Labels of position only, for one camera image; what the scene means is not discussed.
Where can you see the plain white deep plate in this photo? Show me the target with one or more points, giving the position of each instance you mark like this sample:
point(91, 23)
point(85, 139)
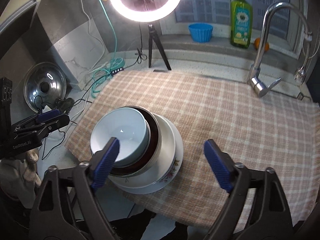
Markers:
point(172, 140)

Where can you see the person's left forearm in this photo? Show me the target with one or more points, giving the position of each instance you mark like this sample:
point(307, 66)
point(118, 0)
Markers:
point(15, 170)

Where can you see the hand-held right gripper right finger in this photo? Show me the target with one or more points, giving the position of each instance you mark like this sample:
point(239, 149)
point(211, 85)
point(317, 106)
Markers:
point(218, 165)

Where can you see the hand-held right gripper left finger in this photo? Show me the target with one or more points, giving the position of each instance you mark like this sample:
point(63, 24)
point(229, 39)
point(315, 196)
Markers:
point(105, 165)

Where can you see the white floral plate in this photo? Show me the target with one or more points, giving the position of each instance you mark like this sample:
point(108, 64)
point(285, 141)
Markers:
point(147, 190)
point(175, 163)

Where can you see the steel pot lid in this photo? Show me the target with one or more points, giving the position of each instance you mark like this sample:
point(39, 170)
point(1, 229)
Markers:
point(45, 87)

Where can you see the green dish soap bottle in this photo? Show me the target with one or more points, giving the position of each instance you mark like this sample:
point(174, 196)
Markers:
point(241, 22)

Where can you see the window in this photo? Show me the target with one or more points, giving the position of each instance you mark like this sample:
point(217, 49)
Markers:
point(205, 0)

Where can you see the beige checked cloth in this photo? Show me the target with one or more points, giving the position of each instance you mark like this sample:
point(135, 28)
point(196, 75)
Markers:
point(225, 110)

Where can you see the white charger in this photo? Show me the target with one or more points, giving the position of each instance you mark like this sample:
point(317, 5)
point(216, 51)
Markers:
point(46, 110)

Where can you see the dark green object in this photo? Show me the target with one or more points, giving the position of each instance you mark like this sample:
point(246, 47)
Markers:
point(63, 103)

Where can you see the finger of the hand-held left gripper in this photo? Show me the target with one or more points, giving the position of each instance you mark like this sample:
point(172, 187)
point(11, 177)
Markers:
point(58, 121)
point(47, 115)

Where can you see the large stainless steel bowl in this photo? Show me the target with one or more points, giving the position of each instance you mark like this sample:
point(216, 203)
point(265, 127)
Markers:
point(161, 142)

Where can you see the red steel bowl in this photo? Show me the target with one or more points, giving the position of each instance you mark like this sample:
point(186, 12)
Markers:
point(153, 132)

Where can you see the chrome faucet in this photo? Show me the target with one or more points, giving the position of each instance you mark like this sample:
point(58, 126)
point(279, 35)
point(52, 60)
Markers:
point(262, 42)

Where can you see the orange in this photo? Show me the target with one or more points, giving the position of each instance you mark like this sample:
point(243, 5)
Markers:
point(256, 43)

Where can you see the black inline remote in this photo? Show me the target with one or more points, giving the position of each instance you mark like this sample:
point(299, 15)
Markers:
point(117, 70)

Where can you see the blue ribbed cup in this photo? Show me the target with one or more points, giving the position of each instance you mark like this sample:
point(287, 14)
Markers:
point(200, 32)

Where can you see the small white bowl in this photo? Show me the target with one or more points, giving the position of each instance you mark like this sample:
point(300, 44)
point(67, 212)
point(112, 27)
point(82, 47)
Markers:
point(120, 135)

